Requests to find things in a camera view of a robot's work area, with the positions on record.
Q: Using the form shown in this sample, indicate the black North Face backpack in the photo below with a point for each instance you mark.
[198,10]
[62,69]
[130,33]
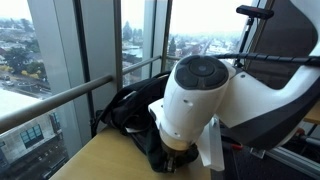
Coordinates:
[130,106]

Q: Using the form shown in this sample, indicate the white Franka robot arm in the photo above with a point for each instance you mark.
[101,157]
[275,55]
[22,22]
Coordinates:
[240,96]

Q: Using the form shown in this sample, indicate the black stereo camera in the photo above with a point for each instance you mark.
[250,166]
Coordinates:
[255,12]

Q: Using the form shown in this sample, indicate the dark window shade panel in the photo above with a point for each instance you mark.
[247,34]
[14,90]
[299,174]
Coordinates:
[283,40]

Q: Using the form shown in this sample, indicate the aluminium extrusion rail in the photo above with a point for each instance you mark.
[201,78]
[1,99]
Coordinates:
[293,163]

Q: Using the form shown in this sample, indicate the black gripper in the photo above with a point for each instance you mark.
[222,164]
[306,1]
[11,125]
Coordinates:
[181,155]

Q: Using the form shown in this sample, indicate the dark window mullion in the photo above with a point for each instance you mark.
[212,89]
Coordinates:
[85,60]

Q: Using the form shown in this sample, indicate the grey metal window handrail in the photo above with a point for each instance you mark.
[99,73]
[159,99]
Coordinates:
[60,98]

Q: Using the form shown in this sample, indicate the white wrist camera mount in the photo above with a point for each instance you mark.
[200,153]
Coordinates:
[213,146]

